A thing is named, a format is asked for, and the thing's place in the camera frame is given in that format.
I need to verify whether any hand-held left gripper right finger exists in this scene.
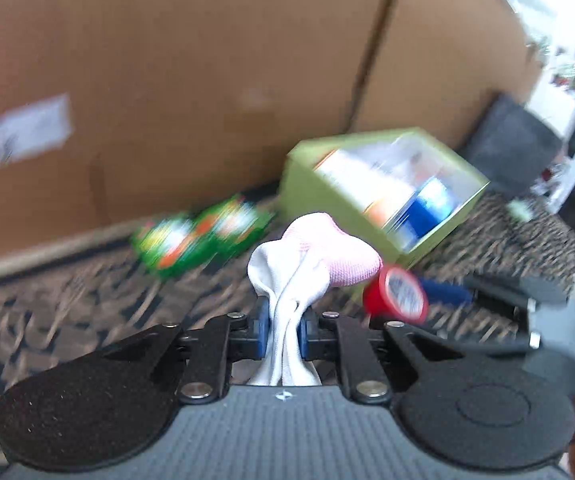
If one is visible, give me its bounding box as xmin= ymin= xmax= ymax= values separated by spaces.
xmin=298 ymin=310 xmax=468 ymax=406

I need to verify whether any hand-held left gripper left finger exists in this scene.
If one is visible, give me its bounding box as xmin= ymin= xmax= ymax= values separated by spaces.
xmin=102 ymin=300 xmax=272 ymax=406

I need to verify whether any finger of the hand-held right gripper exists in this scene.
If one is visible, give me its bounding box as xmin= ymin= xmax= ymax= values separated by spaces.
xmin=412 ymin=326 xmax=541 ymax=358
xmin=414 ymin=274 xmax=567 ymax=312

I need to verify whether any red tape roll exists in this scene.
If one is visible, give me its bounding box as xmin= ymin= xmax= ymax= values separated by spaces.
xmin=362 ymin=264 xmax=431 ymax=322

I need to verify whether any blue square plastic container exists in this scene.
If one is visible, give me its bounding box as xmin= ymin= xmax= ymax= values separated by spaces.
xmin=402 ymin=176 xmax=461 ymax=238

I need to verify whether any white glove with pink cuff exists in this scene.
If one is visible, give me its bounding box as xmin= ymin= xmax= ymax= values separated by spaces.
xmin=246 ymin=212 xmax=383 ymax=387

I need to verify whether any orange and white medicine box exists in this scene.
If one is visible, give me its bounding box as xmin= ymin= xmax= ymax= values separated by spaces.
xmin=315 ymin=149 xmax=418 ymax=226

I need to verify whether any green cardboard box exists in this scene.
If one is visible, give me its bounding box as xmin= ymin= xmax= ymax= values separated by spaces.
xmin=278 ymin=127 xmax=491 ymax=268

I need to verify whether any green snack packet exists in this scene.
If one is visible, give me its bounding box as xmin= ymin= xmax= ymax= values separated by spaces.
xmin=134 ymin=214 xmax=204 ymax=279
xmin=196 ymin=194 xmax=274 ymax=262

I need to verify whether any black paper bag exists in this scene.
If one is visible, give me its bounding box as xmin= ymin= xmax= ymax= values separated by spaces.
xmin=462 ymin=92 xmax=564 ymax=197

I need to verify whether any large brown cardboard box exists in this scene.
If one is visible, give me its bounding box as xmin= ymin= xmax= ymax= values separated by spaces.
xmin=0 ymin=0 xmax=403 ymax=273

